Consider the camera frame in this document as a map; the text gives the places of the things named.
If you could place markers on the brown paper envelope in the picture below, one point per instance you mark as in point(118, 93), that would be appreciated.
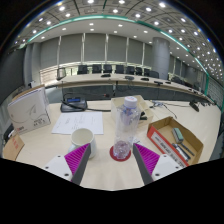
point(12, 146)

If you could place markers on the green whiteboard eraser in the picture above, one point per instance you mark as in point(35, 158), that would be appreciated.
point(177, 135)

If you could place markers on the white printed paper sheet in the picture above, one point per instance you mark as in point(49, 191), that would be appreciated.
point(78, 122)

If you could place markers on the black marker pen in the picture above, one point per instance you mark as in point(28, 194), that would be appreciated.
point(187, 150)

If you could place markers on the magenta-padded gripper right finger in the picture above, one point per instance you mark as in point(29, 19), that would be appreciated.
point(165, 166)

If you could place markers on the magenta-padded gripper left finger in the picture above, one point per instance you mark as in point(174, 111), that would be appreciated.
point(60, 166)

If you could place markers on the black electronic device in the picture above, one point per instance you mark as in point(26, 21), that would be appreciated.
point(8, 131)

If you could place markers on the black desktop microphone unit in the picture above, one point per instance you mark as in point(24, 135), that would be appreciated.
point(194, 106)

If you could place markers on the white divided organizer box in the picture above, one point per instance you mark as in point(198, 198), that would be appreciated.
point(116, 101)

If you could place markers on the black office chairs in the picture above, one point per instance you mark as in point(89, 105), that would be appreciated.
point(96, 68)

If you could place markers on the flat round red coaster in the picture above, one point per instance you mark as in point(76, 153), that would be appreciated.
point(112, 156)

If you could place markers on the black conference microphones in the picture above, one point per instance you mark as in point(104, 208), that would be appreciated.
point(129, 77)

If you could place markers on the white copy paper carton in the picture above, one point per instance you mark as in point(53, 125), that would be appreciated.
point(28, 111)

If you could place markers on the black desk phone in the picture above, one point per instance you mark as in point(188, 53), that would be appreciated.
point(73, 105)

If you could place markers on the black stapler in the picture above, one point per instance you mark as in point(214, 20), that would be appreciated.
point(143, 116)

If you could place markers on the long curved conference table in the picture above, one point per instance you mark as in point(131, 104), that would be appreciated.
point(100, 79)

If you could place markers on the round ceiling lights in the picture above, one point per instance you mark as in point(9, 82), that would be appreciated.
point(115, 10)

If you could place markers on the brown cardboard box red label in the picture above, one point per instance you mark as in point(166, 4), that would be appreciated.
point(163, 128)

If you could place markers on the grey marker pen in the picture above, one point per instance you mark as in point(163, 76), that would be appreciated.
point(181, 152)

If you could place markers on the clear plastic water bottle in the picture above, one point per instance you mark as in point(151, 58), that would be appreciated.
point(126, 126)

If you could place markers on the white ceramic mug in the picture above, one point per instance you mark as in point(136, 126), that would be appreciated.
point(81, 138)

